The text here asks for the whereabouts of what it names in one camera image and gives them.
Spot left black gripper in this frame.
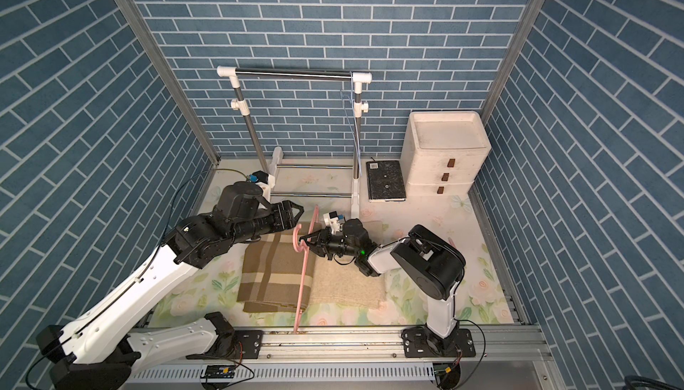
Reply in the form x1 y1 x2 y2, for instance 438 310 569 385
228 198 306 244

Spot small green circuit board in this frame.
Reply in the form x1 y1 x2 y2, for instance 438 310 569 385
201 364 236 381

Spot black digital scale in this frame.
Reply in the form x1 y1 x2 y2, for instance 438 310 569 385
366 160 406 202

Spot white drawer cabinet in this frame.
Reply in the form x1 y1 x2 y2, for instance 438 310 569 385
400 111 492 199

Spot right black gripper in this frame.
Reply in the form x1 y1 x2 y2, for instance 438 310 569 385
303 227 363 261

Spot blue wire clothes hanger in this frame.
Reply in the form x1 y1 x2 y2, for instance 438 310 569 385
340 90 362 178

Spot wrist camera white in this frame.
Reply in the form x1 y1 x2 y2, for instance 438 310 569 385
248 170 275 201
323 211 345 234

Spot pink clothes hanger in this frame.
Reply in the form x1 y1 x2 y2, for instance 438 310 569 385
292 224 309 334

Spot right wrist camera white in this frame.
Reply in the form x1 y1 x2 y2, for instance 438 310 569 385
323 211 345 234

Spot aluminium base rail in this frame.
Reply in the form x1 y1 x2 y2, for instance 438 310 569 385
125 322 564 389

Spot beige scarf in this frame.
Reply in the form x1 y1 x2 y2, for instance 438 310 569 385
309 219 387 309

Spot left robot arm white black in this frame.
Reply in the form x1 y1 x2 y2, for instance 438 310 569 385
37 181 304 389

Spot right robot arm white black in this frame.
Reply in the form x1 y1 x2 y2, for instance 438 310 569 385
293 218 476 360

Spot metal clothes rack white joints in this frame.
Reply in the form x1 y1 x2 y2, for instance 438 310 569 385
216 65 373 220

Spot brown plaid scarf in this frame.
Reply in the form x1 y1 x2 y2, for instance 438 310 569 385
237 230 315 313

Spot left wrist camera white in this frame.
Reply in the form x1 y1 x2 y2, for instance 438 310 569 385
248 170 275 201

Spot floral table mat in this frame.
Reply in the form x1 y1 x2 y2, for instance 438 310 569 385
149 158 514 328

